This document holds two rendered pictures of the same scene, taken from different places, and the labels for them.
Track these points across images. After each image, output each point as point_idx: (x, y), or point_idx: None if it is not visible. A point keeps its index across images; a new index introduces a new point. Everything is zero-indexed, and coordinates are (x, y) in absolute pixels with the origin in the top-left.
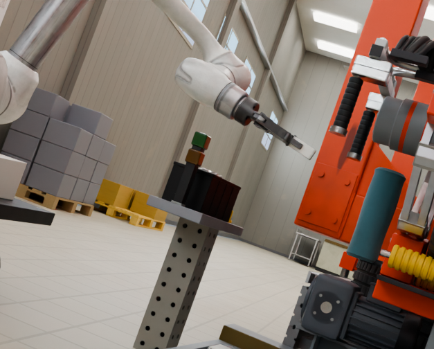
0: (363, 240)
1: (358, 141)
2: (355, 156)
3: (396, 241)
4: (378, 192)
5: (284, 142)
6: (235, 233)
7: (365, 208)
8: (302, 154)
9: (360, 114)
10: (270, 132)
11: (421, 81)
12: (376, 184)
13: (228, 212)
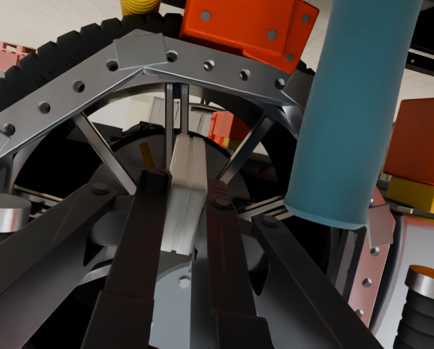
0: (336, 10)
1: (403, 329)
2: (408, 275)
3: (186, 14)
4: (303, 147)
5: (262, 235)
6: None
7: (333, 95)
8: (176, 149)
9: None
10: (209, 305)
11: None
12: (308, 167)
13: None
